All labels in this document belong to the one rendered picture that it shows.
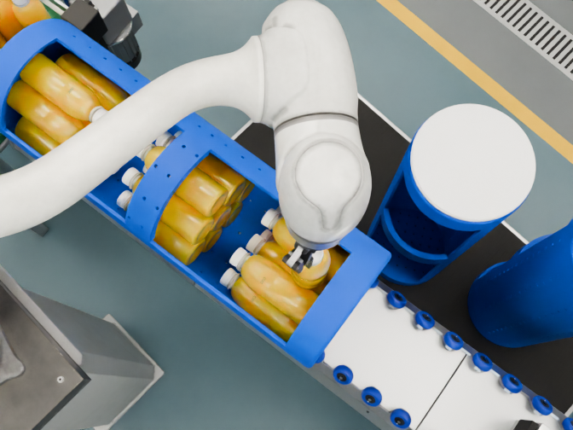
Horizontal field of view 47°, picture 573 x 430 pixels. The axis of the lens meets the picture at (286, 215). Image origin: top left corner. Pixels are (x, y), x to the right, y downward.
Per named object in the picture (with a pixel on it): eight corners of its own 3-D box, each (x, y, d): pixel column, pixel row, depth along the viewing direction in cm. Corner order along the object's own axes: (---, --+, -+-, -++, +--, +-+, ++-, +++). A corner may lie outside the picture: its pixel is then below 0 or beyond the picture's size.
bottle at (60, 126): (9, 79, 139) (77, 130, 136) (34, 75, 145) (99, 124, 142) (1, 107, 142) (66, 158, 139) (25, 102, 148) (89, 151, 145)
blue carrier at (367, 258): (305, 375, 143) (315, 363, 116) (8, 147, 157) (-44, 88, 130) (379, 272, 150) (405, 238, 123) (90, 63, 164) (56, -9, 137)
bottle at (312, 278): (291, 290, 130) (291, 274, 112) (291, 254, 132) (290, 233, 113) (327, 290, 130) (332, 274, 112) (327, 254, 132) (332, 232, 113)
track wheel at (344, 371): (354, 379, 140) (357, 373, 141) (337, 366, 141) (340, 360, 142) (344, 390, 143) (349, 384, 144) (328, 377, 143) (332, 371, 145)
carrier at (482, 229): (375, 198, 237) (356, 274, 230) (423, 90, 153) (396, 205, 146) (454, 218, 235) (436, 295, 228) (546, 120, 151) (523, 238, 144)
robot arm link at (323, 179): (368, 244, 82) (355, 143, 85) (387, 212, 67) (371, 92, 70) (281, 252, 81) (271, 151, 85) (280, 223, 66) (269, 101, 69)
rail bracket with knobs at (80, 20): (88, 57, 169) (75, 37, 159) (66, 43, 171) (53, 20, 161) (112, 30, 171) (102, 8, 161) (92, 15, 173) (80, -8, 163)
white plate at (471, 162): (425, 90, 152) (425, 92, 153) (398, 202, 145) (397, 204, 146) (546, 119, 149) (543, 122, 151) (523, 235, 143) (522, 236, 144)
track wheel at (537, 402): (548, 421, 139) (554, 414, 138) (529, 407, 139) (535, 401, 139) (548, 409, 143) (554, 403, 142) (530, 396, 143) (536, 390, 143)
